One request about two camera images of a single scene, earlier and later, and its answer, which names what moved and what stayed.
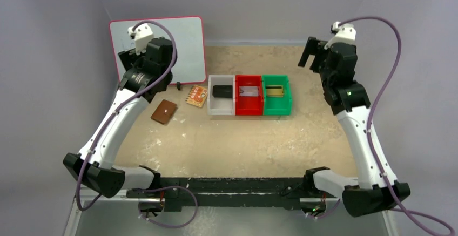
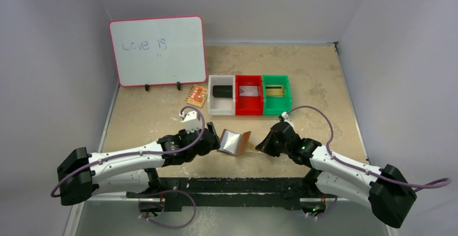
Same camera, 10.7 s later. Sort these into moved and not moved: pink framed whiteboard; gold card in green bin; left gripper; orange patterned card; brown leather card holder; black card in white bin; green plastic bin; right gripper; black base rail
Moved: right gripper; brown leather card holder; left gripper
Not moved: green plastic bin; pink framed whiteboard; black card in white bin; black base rail; orange patterned card; gold card in green bin
